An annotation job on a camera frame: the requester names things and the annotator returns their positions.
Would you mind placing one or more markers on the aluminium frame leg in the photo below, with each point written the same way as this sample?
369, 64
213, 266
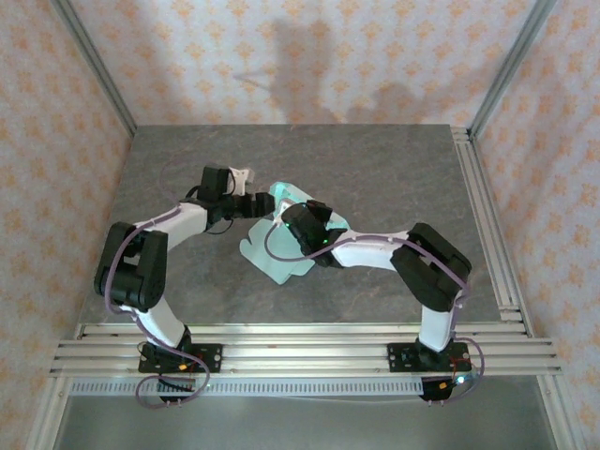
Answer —
560, 417
49, 417

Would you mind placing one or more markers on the grey metal panel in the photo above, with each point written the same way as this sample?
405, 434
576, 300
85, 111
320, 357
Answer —
304, 426

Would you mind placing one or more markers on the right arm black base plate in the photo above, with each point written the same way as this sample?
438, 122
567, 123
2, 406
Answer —
398, 356

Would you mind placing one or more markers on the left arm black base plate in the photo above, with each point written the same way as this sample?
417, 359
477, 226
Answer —
213, 358

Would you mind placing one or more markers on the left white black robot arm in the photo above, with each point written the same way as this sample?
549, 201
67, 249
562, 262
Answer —
161, 323

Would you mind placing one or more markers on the mint green paper box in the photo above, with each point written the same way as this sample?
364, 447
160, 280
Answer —
281, 270

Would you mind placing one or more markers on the aluminium side rail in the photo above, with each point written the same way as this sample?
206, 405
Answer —
473, 178

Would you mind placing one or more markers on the aluminium rail frame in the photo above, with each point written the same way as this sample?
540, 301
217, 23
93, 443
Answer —
304, 351

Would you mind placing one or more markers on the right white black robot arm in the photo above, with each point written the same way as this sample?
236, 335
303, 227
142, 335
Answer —
365, 250

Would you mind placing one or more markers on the aluminium upright post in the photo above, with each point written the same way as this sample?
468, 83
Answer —
514, 61
96, 61

